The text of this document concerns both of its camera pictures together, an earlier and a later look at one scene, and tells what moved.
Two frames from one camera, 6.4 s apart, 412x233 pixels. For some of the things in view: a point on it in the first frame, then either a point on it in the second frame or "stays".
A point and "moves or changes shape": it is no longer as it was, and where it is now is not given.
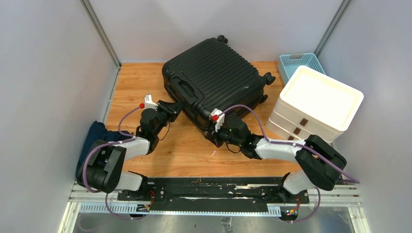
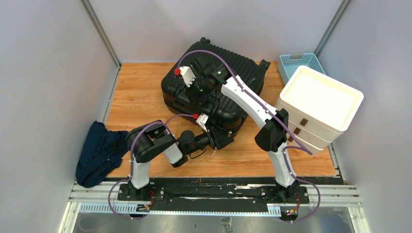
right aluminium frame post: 332,28 stays
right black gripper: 215,136 → 197,99
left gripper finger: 174,108 → 222,140
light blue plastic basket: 287,63 stays
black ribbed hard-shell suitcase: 213,75 moves or changes shape
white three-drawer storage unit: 312,103 stays
